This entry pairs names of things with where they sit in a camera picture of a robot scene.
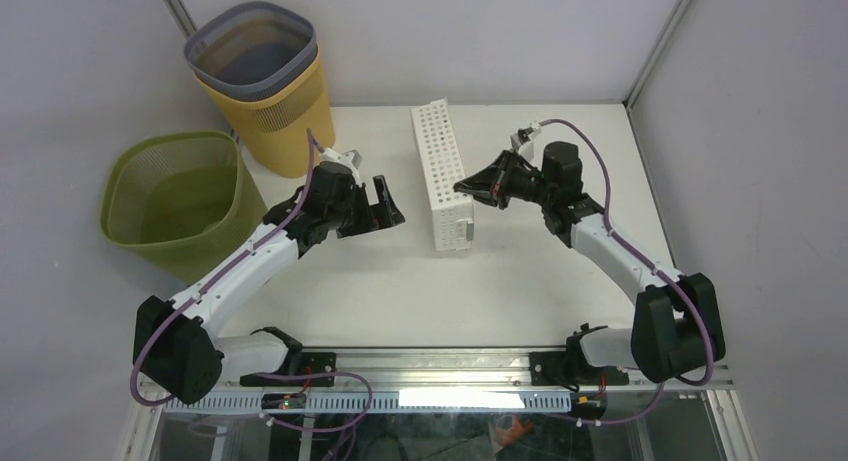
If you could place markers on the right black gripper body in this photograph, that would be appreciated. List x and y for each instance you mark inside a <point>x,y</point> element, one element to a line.
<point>528,187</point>

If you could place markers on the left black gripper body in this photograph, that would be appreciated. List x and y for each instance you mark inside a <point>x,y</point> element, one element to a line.
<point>352,215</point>

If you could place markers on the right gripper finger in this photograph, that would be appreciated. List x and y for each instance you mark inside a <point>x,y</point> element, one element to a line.
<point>493,174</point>
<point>481,192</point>

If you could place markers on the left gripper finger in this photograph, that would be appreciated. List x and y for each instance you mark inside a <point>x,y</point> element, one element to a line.
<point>385,217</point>
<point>385,202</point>

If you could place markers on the white perforated plastic basket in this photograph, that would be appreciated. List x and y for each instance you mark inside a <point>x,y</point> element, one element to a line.
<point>452,213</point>

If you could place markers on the green slatted waste bin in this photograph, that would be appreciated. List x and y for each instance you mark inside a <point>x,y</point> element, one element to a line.
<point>183,202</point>

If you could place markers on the grey slatted waste bin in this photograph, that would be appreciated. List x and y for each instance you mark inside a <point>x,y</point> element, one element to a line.
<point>252,50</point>

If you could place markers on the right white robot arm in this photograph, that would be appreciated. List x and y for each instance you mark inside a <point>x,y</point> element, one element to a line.
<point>676,323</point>

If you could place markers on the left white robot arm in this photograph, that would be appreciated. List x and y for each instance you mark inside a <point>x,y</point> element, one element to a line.
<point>178,342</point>

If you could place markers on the yellow slatted waste bin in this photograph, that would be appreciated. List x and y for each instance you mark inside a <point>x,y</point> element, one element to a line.
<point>274,130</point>

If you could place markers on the orange object under table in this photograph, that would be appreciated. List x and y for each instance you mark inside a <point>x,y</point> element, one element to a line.
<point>508,429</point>

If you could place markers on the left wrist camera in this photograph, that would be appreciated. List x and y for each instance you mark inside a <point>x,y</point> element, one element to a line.
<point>350,159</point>

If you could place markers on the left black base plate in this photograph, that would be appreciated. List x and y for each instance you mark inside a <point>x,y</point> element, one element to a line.
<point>315,362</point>

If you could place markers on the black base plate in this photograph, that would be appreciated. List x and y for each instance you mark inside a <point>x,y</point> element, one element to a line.
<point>570,370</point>
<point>315,362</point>

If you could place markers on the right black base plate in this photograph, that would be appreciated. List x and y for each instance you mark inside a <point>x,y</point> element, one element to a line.
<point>570,370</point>

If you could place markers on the white slotted cable duct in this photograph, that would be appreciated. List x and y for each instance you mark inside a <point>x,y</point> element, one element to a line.
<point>403,401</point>

